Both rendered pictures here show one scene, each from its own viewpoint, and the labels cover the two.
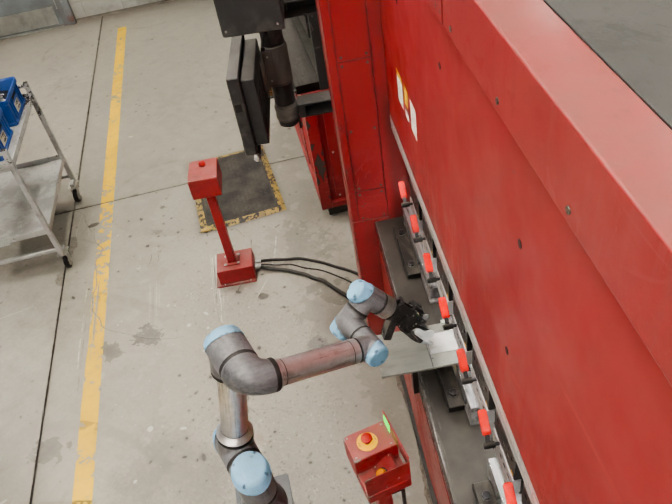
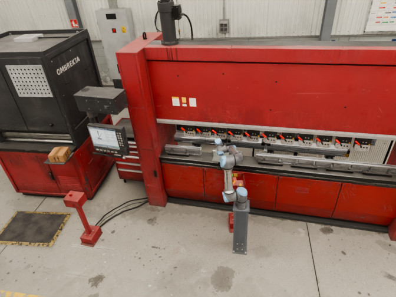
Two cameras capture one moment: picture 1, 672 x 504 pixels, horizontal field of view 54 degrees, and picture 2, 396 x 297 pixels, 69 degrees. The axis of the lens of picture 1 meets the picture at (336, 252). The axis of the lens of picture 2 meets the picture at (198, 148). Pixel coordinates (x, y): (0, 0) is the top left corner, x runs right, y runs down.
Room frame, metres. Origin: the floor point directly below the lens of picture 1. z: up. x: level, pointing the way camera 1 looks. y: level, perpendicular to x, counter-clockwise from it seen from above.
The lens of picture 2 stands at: (0.82, 2.66, 3.17)
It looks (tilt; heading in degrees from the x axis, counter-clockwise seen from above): 35 degrees down; 287
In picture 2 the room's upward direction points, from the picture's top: 4 degrees counter-clockwise
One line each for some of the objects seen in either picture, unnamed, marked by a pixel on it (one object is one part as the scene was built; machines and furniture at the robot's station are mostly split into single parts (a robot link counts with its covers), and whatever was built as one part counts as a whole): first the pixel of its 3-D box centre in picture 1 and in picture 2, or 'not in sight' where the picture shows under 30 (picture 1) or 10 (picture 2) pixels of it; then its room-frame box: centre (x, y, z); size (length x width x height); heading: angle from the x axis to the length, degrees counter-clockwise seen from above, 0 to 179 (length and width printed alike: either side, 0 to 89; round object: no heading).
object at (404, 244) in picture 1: (406, 251); (178, 153); (2.01, -0.29, 0.89); 0.30 x 0.05 x 0.03; 1
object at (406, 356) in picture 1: (415, 349); (221, 155); (1.40, -0.20, 1.00); 0.26 x 0.18 x 0.01; 91
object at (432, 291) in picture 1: (422, 251); (182, 149); (1.96, -0.35, 0.92); 0.50 x 0.06 x 0.10; 1
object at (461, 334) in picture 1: (473, 328); (237, 132); (1.23, -0.35, 1.26); 0.15 x 0.09 x 0.17; 1
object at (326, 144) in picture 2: not in sight; (323, 139); (0.23, -0.36, 1.26); 0.15 x 0.09 x 0.17; 1
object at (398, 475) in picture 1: (376, 456); (236, 182); (1.18, -0.01, 0.75); 0.20 x 0.16 x 0.18; 15
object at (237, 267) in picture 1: (220, 223); (82, 217); (3.05, 0.64, 0.41); 0.25 x 0.20 x 0.83; 91
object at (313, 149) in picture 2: not in sight; (256, 142); (1.01, -0.65, 0.93); 2.30 x 0.14 x 0.10; 1
